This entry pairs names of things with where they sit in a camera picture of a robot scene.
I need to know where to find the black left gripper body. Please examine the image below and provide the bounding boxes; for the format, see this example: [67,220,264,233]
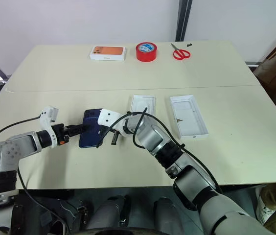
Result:
[51,123,70,146]

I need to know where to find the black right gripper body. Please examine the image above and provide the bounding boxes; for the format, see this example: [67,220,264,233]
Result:
[97,124,110,138]

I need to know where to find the dark blue smartphone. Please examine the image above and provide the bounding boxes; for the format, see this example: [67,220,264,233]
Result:
[78,108,106,149]

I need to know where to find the white phone box base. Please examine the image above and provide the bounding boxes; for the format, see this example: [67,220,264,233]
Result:
[129,94,157,117]

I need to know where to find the white phone box lid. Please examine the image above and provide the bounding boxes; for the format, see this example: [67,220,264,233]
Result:
[169,94,209,140]

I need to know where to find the orange printed white phone box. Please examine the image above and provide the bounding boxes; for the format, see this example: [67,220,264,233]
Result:
[89,45,127,61]

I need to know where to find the dark rounded shape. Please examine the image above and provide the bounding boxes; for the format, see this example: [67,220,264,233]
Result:
[152,196,185,231]
[89,194,132,231]

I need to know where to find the red tape roll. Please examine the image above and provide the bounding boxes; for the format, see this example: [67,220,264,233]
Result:
[135,42,159,63]

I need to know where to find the dark vertical pole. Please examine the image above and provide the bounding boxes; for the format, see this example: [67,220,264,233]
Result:
[175,0,193,42]

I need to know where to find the white sneaker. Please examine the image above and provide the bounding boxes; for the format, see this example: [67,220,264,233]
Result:
[254,186,276,226]

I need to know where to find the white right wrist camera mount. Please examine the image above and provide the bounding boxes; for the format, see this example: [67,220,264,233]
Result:
[97,108,121,127]

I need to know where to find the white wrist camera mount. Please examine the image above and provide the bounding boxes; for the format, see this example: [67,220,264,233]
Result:
[97,108,121,127]
[39,105,59,149]

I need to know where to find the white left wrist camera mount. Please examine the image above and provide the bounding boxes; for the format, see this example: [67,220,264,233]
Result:
[39,105,59,149]

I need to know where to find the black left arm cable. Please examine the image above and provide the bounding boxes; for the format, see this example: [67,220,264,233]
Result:
[0,116,42,144]

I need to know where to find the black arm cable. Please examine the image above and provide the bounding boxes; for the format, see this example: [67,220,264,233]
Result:
[0,116,42,144]
[96,108,223,194]

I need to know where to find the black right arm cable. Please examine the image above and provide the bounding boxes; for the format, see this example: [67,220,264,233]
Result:
[96,108,223,194]

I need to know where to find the red handled scissors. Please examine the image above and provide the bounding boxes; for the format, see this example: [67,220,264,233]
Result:
[170,43,192,60]

